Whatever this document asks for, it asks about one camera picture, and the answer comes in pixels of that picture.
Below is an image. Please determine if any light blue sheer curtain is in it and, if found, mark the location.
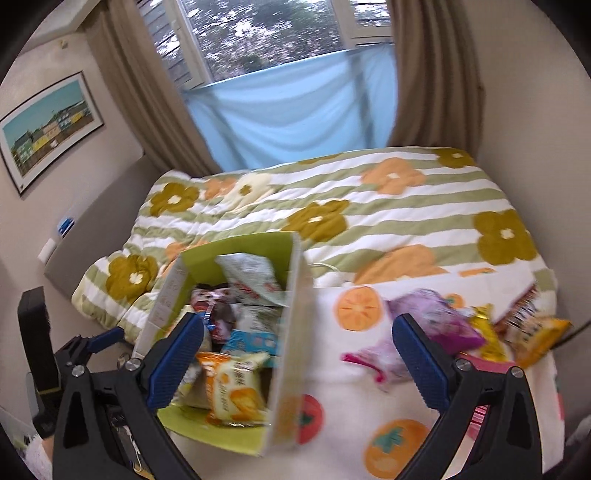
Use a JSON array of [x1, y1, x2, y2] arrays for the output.
[[183, 44, 398, 171]]

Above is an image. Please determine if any grey white rice cracker bag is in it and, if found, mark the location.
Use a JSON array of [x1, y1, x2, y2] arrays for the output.
[[215, 252, 287, 307]]

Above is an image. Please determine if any yellow orange snack bag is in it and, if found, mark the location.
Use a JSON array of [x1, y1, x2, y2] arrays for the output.
[[505, 316, 572, 369]]

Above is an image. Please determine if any pink striped snack packet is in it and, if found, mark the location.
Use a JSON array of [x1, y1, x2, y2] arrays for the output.
[[458, 352, 516, 441]]

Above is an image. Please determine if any right brown curtain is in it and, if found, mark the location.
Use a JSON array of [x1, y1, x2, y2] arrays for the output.
[[387, 0, 485, 154]]

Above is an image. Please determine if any green striped floral quilt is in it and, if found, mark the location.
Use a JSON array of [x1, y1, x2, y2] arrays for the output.
[[71, 147, 557, 342]]

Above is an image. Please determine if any window with white frame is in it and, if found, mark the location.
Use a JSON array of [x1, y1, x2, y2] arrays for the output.
[[135, 0, 391, 90]]

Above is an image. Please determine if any purple snack bag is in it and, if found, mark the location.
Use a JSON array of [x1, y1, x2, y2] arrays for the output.
[[388, 289, 486, 355]]

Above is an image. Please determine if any orange white cake packet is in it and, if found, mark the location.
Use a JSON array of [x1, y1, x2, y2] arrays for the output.
[[195, 352, 270, 427]]

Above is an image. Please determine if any black cable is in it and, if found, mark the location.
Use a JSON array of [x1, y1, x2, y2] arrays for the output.
[[552, 329, 588, 350]]

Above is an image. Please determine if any green white cardboard box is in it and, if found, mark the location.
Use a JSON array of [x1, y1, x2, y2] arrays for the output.
[[133, 232, 315, 456]]

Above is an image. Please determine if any dark chocolate snack bag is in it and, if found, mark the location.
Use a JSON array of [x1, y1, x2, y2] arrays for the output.
[[189, 283, 236, 346]]

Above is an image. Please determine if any brown curtain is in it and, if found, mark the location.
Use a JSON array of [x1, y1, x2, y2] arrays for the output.
[[82, 1, 221, 177], [387, 0, 485, 154]]

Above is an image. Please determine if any left brown curtain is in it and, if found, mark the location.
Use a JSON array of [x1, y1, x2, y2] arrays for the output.
[[82, 1, 221, 177]]

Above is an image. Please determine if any grey upholstered headboard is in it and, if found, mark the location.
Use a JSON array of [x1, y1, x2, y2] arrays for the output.
[[44, 156, 161, 299]]

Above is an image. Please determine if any white fruit print blanket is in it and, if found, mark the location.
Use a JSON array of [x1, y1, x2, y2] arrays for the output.
[[165, 260, 567, 480]]

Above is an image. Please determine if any gold foil snack bag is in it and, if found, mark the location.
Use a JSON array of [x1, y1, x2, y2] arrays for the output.
[[469, 304, 509, 363]]

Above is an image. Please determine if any framed houses picture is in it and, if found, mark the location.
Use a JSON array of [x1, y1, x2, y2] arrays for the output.
[[1, 72, 104, 195]]

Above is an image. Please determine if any red yellow noodle snack bag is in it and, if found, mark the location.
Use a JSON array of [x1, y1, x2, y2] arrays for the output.
[[494, 283, 539, 336]]

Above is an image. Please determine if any blue item on headboard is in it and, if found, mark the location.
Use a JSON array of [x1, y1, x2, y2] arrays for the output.
[[57, 217, 75, 238]]

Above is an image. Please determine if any pink white small snack packet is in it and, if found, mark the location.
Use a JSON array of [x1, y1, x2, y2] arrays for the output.
[[341, 338, 412, 391]]

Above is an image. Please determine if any white wall switch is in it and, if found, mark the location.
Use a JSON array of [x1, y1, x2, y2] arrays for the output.
[[37, 238, 57, 265]]

